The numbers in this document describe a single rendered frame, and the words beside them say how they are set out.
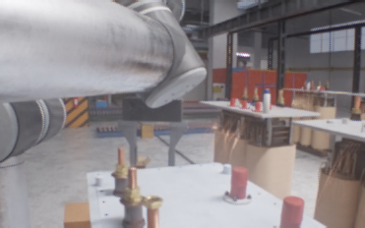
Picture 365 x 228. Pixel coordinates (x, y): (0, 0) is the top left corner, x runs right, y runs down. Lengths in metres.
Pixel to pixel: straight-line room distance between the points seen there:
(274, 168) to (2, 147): 2.94
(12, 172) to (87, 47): 0.42
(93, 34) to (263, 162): 2.99
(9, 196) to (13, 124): 0.15
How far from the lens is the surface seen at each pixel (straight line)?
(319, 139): 7.57
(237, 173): 1.15
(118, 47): 0.25
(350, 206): 2.43
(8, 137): 0.54
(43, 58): 0.19
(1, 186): 0.60
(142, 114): 0.60
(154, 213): 0.68
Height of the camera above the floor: 1.86
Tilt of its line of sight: 7 degrees down
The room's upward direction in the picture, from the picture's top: 1 degrees clockwise
